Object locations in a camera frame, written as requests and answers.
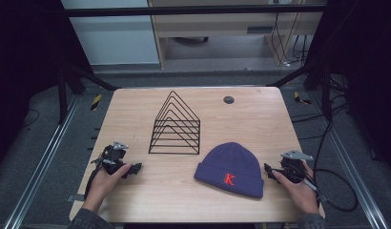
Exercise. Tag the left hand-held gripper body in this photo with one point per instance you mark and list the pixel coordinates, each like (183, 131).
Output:
(111, 157)

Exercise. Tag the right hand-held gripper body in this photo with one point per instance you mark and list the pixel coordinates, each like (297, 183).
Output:
(292, 168)

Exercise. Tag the person's right hand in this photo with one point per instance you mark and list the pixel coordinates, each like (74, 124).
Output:
(303, 195)

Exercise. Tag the person's left hand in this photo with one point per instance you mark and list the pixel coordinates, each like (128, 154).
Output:
(101, 187)

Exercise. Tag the purple knit beanie red letter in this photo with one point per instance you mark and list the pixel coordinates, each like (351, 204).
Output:
(231, 165)

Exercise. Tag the yellow black hazard tape strip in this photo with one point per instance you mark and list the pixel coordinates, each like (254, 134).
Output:
(96, 101)
(301, 99)

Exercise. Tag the grey round table grommet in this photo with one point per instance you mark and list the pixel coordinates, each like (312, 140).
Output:
(228, 100)

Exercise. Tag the white cabinet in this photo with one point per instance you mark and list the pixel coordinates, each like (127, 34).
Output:
(114, 38)

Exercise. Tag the black curtain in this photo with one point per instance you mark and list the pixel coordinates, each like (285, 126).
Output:
(25, 63)
(368, 63)

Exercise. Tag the grey table edge bracket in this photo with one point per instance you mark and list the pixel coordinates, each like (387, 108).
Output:
(75, 197)

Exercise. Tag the aluminium floor rail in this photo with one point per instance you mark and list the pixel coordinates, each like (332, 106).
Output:
(352, 168)
(41, 168)

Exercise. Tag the black metal frame strut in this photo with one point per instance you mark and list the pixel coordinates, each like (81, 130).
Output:
(325, 92)
(85, 76)

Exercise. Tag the black horizontal frame bar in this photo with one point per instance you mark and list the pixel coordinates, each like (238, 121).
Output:
(184, 11)

